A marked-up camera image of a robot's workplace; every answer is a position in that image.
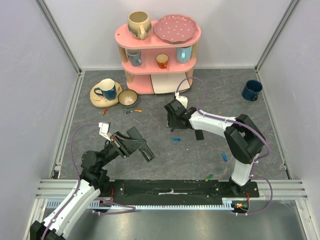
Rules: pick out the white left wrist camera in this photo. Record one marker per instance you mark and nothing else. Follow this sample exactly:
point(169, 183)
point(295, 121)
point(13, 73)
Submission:
point(104, 130)

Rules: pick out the blue battery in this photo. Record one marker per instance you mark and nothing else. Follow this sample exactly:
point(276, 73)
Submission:
point(176, 139)
point(224, 157)

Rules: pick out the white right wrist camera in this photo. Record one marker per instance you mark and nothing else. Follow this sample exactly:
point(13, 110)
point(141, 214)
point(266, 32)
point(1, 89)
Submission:
point(182, 99)

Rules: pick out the white slotted cable duct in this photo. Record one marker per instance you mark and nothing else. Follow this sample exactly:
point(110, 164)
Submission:
point(226, 205)

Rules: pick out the beige round coaster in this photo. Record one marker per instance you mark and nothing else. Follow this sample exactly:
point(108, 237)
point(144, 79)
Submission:
point(100, 101)

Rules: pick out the pink three-tier shelf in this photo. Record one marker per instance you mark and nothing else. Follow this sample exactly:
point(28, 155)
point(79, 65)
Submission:
point(139, 78)

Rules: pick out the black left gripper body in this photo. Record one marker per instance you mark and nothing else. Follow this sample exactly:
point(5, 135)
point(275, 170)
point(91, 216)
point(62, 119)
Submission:
point(109, 152)

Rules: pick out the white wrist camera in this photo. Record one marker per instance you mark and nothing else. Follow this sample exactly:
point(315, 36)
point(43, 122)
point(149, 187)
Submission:
point(104, 130)
point(182, 99)

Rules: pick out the navy white mug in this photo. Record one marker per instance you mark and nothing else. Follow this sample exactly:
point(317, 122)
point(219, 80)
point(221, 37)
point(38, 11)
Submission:
point(106, 88)

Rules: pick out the dark blue cup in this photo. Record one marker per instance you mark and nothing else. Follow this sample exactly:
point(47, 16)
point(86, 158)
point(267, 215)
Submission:
point(252, 90)

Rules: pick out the blue battery near centre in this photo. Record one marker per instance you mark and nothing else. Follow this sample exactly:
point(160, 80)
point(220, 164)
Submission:
point(176, 139)

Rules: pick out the grey blue mug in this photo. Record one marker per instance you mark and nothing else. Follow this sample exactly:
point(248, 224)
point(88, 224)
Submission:
point(134, 56)

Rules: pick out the green yellow battery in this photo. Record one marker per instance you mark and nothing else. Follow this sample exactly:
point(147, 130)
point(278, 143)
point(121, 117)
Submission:
point(208, 177)

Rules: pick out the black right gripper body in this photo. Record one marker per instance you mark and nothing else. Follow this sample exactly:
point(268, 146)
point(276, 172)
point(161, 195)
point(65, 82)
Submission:
point(175, 116)

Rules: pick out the light blue mug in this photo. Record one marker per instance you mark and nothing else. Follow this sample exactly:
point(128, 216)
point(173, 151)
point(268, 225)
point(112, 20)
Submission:
point(183, 54)

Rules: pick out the blue battery right side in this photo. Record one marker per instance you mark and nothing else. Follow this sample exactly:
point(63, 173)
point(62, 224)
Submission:
point(224, 157)

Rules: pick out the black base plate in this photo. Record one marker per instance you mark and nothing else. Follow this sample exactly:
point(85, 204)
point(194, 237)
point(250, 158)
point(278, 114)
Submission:
point(174, 192)

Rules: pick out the black remote control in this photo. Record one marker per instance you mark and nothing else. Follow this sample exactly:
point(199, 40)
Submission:
point(147, 151)

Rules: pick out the aluminium frame rail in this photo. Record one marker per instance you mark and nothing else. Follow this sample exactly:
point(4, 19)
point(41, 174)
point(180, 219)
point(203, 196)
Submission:
point(282, 189)

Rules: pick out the beige ceramic mug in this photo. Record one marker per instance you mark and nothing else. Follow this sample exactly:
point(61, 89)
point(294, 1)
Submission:
point(139, 24)

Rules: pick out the black remote battery cover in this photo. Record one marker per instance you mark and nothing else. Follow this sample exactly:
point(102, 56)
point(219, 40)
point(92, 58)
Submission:
point(199, 135)

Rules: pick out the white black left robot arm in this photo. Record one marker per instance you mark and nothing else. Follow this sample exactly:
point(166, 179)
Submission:
point(92, 182)

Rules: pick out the white flat board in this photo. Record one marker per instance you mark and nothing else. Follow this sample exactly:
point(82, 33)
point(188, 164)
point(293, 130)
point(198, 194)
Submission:
point(166, 82)

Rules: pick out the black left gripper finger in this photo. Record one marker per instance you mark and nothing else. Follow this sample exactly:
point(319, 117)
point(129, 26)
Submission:
point(134, 137)
point(129, 149)

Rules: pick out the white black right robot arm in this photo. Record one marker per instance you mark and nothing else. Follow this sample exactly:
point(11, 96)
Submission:
point(244, 139)

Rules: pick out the pink dotted plate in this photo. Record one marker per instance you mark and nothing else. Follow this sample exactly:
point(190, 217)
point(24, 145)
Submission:
point(175, 28)

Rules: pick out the small orange cup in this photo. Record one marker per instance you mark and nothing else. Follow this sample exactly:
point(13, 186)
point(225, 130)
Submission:
point(162, 60)

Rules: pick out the brown beige bowl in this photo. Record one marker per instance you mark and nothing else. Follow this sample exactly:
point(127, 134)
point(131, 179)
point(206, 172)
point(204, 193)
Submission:
point(128, 98)

